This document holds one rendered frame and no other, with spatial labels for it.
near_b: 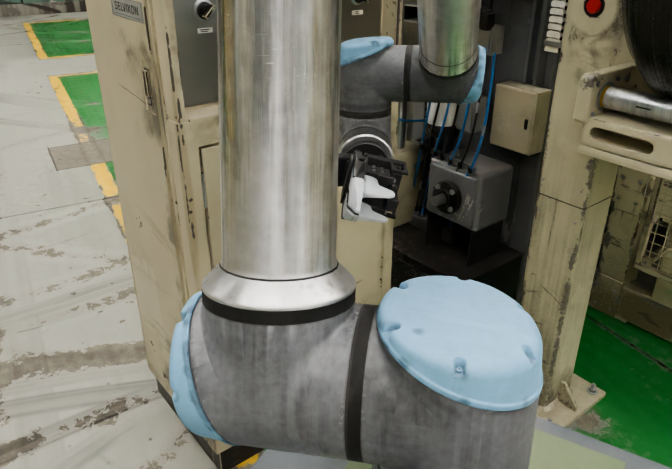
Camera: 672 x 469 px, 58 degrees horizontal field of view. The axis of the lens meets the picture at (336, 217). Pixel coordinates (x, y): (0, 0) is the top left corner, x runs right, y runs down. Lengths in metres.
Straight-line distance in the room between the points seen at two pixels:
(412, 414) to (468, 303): 0.11
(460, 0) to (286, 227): 0.41
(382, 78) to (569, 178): 0.66
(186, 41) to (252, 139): 0.65
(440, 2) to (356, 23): 0.57
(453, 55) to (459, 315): 0.45
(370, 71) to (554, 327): 0.94
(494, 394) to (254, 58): 0.34
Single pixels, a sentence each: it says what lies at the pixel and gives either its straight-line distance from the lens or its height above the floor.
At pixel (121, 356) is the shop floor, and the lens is 2.06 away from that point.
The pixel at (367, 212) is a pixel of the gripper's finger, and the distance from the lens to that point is 0.82.
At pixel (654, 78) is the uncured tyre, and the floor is 0.97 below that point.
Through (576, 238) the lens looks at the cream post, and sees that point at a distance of 1.55.
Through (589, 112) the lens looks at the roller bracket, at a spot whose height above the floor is 0.88.
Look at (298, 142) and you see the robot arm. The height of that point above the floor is 1.05.
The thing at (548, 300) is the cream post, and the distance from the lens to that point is 1.66.
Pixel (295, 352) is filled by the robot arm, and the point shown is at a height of 0.88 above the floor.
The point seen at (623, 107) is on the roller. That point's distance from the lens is 1.33.
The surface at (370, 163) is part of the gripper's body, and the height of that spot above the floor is 0.91.
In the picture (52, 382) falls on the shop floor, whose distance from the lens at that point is 2.03.
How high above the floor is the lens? 1.23
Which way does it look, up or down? 26 degrees down
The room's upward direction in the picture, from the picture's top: straight up
